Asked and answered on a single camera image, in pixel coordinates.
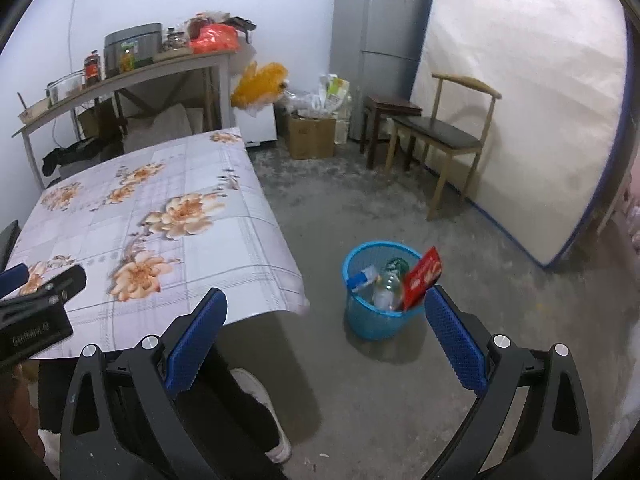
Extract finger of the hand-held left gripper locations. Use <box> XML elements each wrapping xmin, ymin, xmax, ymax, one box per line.
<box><xmin>0</xmin><ymin>262</ymin><xmax>30</xmax><ymax>298</ymax></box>
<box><xmin>0</xmin><ymin>264</ymin><xmax>87</xmax><ymax>307</ymax></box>

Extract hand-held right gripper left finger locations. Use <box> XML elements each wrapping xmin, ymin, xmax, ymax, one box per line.
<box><xmin>59</xmin><ymin>287</ymin><xmax>228</xmax><ymax>480</ymax></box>

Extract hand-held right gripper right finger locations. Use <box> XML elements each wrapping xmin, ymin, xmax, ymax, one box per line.
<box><xmin>424</xmin><ymin>285</ymin><xmax>593</xmax><ymax>480</ymax></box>

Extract red box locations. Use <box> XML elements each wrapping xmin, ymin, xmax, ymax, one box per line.
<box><xmin>401</xmin><ymin>246</ymin><xmax>444</xmax><ymax>311</ymax></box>

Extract blue plastic basket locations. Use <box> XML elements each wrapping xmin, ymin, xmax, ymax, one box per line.
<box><xmin>342</xmin><ymin>241</ymin><xmax>426</xmax><ymax>341</ymax></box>

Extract green label plastic bottle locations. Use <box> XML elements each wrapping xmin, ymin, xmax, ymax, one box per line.
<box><xmin>372</xmin><ymin>256</ymin><xmax>411</xmax><ymax>311</ymax></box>

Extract blue white box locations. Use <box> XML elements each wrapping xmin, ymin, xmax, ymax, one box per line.
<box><xmin>348</xmin><ymin>267</ymin><xmax>381</xmax><ymax>293</ymax></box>

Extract person's left hand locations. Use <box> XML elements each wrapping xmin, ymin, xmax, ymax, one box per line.
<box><xmin>0</xmin><ymin>362</ymin><xmax>48</xmax><ymax>466</ymax></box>

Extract person's white shoe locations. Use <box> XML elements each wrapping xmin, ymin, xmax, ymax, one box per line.
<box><xmin>230</xmin><ymin>367</ymin><xmax>293</xmax><ymax>465</ymax></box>

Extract person's leg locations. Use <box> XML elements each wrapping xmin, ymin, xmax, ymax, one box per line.
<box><xmin>37</xmin><ymin>355</ymin><xmax>281</xmax><ymax>480</ymax></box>

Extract floral tablecloth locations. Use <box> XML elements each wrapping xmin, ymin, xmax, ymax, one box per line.
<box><xmin>7</xmin><ymin>127</ymin><xmax>311</xmax><ymax>361</ymax></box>

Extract black clothes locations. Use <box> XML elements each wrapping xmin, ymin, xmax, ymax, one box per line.
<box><xmin>41</xmin><ymin>137</ymin><xmax>123</xmax><ymax>177</ymax></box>

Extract beige sack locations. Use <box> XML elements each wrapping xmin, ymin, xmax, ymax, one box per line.
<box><xmin>122</xmin><ymin>104</ymin><xmax>193</xmax><ymax>153</ymax></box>

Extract glass bowl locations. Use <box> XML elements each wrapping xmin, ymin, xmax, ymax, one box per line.
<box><xmin>46</xmin><ymin>71</ymin><xmax>86</xmax><ymax>101</ymax></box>

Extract wooden chair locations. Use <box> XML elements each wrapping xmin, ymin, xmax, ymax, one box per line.
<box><xmin>385</xmin><ymin>72</ymin><xmax>502</xmax><ymax>221</ymax></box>

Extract dark sauce jar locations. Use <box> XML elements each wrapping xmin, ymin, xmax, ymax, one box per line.
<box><xmin>83</xmin><ymin>50</ymin><xmax>101</xmax><ymax>86</ymax></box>

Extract white chest freezer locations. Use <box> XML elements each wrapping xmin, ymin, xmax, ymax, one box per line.
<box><xmin>232</xmin><ymin>102</ymin><xmax>278</xmax><ymax>148</ymax></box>

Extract long white side table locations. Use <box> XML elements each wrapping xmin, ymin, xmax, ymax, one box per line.
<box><xmin>12</xmin><ymin>49</ymin><xmax>236</xmax><ymax>191</ymax></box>

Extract cardboard box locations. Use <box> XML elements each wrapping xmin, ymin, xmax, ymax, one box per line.
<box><xmin>286</xmin><ymin>112</ymin><xmax>337</xmax><ymax>160</ymax></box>

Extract white mattress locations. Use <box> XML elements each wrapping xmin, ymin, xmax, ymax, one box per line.
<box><xmin>410</xmin><ymin>0</ymin><xmax>630</xmax><ymax>268</ymax></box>

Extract dark wooden stool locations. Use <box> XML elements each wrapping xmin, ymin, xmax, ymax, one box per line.
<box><xmin>360</xmin><ymin>94</ymin><xmax>423</xmax><ymax>170</ymax></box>

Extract grey rice cooker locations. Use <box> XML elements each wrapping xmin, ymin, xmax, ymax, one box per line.
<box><xmin>103</xmin><ymin>23</ymin><xmax>164</xmax><ymax>72</ymax></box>

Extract glass jar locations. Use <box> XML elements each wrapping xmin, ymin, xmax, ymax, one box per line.
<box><xmin>161</xmin><ymin>26</ymin><xmax>187</xmax><ymax>52</ymax></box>

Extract yellow plastic bag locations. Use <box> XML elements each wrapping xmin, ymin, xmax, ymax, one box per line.
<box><xmin>230</xmin><ymin>61</ymin><xmax>291</xmax><ymax>109</ymax></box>

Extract white plastic bags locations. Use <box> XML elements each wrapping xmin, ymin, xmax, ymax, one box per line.
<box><xmin>280</xmin><ymin>74</ymin><xmax>353</xmax><ymax>121</ymax></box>

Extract red plastic bag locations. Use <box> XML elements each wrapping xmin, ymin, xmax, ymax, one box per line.
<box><xmin>190</xmin><ymin>23</ymin><xmax>240</xmax><ymax>54</ymax></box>

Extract clear bag of dried food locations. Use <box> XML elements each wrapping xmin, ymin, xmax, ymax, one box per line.
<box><xmin>187</xmin><ymin>11</ymin><xmax>236</xmax><ymax>36</ymax></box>

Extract grey refrigerator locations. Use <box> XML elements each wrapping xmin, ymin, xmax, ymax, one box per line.
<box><xmin>329</xmin><ymin>0</ymin><xmax>433</xmax><ymax>142</ymax></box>

